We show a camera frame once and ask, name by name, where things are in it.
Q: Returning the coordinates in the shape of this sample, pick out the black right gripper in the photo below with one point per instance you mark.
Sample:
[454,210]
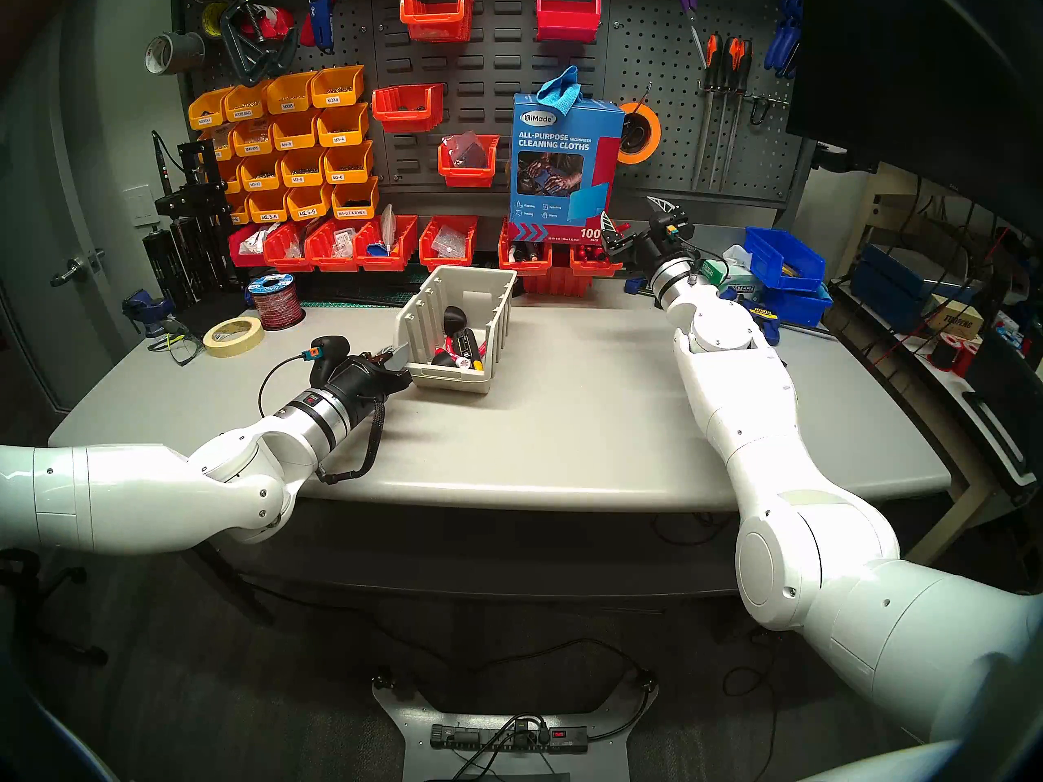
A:
[660,243]

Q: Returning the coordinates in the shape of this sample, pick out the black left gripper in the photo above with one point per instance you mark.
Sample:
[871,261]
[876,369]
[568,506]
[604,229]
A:
[358,377]

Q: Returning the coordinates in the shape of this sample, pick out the beige plastic storage bin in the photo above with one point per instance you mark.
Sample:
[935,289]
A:
[415,324]

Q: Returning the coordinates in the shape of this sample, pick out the blue cleaning cloths box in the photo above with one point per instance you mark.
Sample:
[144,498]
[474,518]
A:
[562,177]

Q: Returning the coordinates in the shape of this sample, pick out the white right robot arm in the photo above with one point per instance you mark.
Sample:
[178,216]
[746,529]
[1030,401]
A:
[815,544]

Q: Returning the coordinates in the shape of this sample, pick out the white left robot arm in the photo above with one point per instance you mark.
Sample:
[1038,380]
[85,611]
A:
[147,495]

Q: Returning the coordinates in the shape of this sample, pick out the green white Kimtech wipes box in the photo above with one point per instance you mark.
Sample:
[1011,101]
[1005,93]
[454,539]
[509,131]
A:
[733,279]

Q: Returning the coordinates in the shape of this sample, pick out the brown cardboard box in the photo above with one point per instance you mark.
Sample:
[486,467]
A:
[957,320]

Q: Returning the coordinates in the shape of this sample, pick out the red tool with black knobs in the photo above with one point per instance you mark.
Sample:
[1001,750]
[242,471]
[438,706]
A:
[454,320]

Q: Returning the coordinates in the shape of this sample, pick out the black tool with yellow end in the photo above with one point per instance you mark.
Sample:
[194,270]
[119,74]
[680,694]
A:
[467,347]

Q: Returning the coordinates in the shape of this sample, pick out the orange tape roll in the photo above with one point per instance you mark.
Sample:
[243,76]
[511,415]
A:
[656,137]

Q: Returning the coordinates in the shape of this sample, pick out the green cutting mat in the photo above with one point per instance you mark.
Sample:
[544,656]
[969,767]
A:
[350,293]

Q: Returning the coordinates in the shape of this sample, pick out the stack of red bins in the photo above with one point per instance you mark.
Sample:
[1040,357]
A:
[558,283]

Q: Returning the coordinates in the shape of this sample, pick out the clear plastic parts bag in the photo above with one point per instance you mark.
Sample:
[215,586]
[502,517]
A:
[342,241]
[448,240]

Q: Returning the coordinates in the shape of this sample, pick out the clear bag with leaflet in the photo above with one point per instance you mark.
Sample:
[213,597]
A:
[388,225]

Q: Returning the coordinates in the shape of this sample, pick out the blue microfibre cloth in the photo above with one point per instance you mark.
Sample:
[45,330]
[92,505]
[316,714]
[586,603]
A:
[561,92]

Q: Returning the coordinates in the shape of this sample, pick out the blue plastic bin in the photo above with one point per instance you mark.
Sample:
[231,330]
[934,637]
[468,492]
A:
[784,259]
[803,308]

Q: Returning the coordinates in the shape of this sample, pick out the orange bin labelled HEX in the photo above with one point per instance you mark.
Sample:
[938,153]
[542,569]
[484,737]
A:
[354,204]

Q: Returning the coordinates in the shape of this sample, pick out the blue bar clamp yellow label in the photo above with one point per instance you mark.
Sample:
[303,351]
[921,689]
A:
[766,316]

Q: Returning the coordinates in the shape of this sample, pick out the orange black screwdriver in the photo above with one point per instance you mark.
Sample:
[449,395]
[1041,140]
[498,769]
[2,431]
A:
[746,62]
[714,55]
[734,59]

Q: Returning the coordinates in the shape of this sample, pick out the orange bin labelled M2.5-5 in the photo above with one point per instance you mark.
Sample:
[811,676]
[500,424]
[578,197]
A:
[308,206]

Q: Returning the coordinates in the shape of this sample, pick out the beige masking tape roll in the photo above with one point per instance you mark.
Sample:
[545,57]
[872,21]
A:
[218,344]

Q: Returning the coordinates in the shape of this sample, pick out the clear bag of parts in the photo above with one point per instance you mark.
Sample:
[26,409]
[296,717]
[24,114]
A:
[463,147]

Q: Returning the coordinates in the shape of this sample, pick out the dark red shelf bin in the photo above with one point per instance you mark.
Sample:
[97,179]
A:
[241,257]

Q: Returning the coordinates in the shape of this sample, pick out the white plastic parts bag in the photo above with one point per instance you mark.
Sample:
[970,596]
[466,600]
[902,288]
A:
[253,239]

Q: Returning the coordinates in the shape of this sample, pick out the orange bin labelled M3-6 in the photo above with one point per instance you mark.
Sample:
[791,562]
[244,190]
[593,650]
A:
[348,167]

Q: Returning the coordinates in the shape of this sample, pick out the orange bin labelled M2.5-6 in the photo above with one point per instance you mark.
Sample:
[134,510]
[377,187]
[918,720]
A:
[267,210]

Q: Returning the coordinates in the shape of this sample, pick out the dark grey pegboard panel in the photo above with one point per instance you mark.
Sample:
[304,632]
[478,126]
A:
[505,63]

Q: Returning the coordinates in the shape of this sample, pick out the orange bin labelled M3-8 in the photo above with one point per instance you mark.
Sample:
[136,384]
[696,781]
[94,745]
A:
[301,171]

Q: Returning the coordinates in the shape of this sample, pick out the clear safety glasses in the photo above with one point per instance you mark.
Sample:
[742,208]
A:
[183,349]

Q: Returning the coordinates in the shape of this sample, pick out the orange parts bin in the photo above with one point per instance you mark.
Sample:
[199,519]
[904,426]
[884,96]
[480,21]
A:
[232,177]
[230,143]
[239,212]

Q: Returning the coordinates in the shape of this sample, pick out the orange bin labelled M3-12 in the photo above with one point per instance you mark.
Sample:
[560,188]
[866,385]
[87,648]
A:
[259,175]

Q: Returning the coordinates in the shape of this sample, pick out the orange bin labelled M3-4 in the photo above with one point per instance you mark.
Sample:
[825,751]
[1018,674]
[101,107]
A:
[342,129]

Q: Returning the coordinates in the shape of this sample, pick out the orange bin labelled M4-6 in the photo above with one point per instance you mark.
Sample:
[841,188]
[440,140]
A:
[293,134]

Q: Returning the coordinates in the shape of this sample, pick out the black tool rack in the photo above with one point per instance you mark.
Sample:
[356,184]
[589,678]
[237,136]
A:
[167,259]

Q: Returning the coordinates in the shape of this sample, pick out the blue bench vise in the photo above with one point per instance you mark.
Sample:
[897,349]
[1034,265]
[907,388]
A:
[147,309]

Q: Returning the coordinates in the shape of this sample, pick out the dark blue case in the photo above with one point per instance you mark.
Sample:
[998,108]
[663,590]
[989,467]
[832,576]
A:
[888,275]

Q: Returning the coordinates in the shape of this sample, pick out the black press stand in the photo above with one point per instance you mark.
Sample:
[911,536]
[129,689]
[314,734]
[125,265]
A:
[195,198]

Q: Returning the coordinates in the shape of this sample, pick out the orange bin labelled M4X4X6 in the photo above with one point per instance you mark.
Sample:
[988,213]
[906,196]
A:
[251,141]

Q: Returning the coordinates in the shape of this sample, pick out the orange bin labelled M3X6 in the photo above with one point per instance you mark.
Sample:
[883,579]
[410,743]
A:
[336,92]

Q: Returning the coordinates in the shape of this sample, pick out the black table leg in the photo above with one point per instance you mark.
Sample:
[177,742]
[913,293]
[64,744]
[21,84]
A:
[232,583]

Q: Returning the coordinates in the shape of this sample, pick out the orange bin labelled M3X8 BAD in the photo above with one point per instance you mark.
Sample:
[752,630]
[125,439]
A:
[244,107]

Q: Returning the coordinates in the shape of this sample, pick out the black soldering pen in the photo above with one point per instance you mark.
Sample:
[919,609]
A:
[161,165]

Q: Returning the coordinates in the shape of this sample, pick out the orange bin labelled M3X5X4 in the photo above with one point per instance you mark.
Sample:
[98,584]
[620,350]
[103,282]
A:
[208,114]

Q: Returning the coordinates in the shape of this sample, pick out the black monitor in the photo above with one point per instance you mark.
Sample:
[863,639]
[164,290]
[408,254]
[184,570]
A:
[921,72]

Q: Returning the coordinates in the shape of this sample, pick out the dark grey C-clamp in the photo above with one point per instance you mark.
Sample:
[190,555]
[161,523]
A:
[281,55]
[236,55]

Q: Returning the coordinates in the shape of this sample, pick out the red tape roll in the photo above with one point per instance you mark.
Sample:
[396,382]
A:
[273,23]

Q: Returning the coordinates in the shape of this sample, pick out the yellow tape roll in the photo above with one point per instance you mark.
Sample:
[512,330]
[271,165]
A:
[207,21]

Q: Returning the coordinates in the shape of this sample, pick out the black power strip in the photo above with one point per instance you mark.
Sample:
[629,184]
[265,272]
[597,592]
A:
[509,738]

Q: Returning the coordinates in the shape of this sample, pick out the orange-red wall bin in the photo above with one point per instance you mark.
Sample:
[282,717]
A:
[468,173]
[407,111]
[436,19]

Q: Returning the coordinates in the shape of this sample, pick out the crimson wall bin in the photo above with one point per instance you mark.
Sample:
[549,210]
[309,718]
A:
[568,19]

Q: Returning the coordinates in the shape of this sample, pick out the black monitor mount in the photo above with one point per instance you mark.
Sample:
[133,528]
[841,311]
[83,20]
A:
[843,157]

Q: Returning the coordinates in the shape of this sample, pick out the white light switch plate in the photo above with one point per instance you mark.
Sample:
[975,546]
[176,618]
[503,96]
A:
[140,204]

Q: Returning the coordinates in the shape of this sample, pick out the grey duct tape roll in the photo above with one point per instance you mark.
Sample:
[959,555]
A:
[175,53]

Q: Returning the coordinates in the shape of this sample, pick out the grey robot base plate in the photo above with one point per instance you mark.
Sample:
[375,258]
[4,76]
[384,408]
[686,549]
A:
[411,752]

